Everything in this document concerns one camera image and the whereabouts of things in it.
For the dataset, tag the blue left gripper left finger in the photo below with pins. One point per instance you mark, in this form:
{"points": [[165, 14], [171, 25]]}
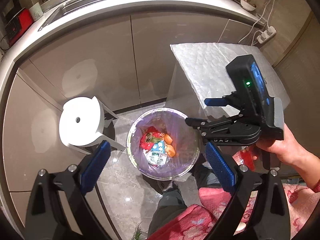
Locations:
{"points": [[92, 166]]}

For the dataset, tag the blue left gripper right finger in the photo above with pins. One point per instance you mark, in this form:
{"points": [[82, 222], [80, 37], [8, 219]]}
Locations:
{"points": [[223, 172]]}

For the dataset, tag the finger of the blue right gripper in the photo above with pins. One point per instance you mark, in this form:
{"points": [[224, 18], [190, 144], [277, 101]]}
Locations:
{"points": [[197, 123], [216, 102]]}

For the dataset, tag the yellow fruit peel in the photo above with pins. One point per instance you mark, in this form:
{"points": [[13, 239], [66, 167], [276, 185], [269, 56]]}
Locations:
{"points": [[169, 149]]}

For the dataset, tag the red snack wrapper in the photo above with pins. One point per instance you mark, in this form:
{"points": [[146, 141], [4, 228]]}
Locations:
{"points": [[150, 137]]}

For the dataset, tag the white blue snack packet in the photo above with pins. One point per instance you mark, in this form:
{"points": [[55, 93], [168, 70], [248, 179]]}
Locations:
{"points": [[157, 156]]}

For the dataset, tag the trash bin with purple bag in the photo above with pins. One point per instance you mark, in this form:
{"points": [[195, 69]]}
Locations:
{"points": [[185, 142]]}

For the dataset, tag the red black kitchen appliance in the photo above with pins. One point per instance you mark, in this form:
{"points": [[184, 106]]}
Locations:
{"points": [[18, 25]]}

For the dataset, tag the person's right hand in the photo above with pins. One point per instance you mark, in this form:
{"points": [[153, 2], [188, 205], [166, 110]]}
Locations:
{"points": [[291, 153]]}

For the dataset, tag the white round stool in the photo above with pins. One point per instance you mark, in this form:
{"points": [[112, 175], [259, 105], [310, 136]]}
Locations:
{"points": [[82, 123]]}

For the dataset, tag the white power strip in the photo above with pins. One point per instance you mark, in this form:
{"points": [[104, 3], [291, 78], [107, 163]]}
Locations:
{"points": [[266, 35]]}

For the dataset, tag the white bowl with food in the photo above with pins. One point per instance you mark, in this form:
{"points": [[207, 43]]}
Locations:
{"points": [[247, 6]]}

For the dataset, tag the white cup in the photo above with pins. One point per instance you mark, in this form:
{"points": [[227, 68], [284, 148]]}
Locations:
{"points": [[36, 11]]}

